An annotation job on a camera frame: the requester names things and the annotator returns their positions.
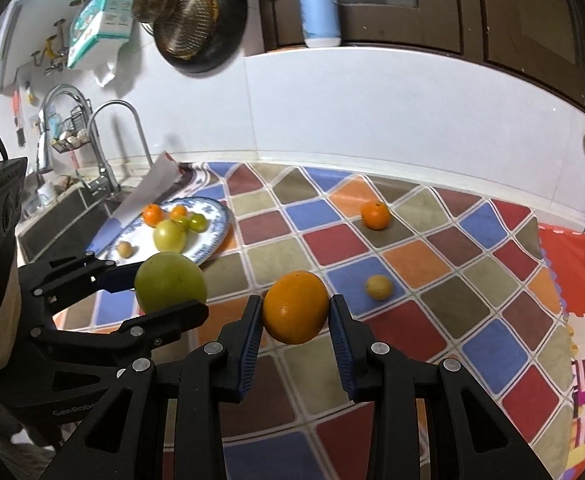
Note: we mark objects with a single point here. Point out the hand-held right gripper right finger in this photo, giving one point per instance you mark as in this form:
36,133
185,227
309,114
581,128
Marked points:
343,347

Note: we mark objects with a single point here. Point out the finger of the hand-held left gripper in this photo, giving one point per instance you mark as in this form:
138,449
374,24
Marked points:
122,282
167,320

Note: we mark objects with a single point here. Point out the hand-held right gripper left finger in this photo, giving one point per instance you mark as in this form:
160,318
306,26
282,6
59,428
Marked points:
250,342

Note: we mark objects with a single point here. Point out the small tan fruit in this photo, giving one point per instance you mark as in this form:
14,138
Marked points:
125,249
379,287

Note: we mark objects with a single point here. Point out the green apple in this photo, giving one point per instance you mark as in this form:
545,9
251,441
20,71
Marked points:
169,236
171,282

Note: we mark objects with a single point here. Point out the green tangerine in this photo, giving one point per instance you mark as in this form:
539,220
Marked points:
198,222
183,223

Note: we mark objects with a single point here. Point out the small orange tangerine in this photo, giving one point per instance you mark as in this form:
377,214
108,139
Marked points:
178,212

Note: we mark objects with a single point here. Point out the blue rimmed white plate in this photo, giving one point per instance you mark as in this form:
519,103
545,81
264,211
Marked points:
210,240

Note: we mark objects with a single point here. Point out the glass cup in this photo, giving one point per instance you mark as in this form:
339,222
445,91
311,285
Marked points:
46,192

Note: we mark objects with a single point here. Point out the steel kitchen sink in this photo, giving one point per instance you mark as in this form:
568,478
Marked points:
57,222

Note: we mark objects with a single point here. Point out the colourful diamond pattern mat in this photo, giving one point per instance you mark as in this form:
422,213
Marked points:
422,310

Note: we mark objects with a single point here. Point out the thick chrome faucet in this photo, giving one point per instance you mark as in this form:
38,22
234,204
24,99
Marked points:
47,125

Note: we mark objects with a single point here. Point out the thin gooseneck faucet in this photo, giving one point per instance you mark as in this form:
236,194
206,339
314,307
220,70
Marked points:
140,130

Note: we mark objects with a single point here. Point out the teal tissue pack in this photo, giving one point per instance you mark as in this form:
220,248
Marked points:
102,15

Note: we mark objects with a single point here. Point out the black frying pan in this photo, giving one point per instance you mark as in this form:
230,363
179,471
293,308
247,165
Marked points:
225,20

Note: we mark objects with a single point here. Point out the white pump lotion bottle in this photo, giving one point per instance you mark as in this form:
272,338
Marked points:
319,7

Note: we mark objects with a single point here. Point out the wall hooks with utensils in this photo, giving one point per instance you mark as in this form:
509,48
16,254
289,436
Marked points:
50,52

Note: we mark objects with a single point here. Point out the dark brown window frame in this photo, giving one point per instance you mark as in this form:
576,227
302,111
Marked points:
472,10

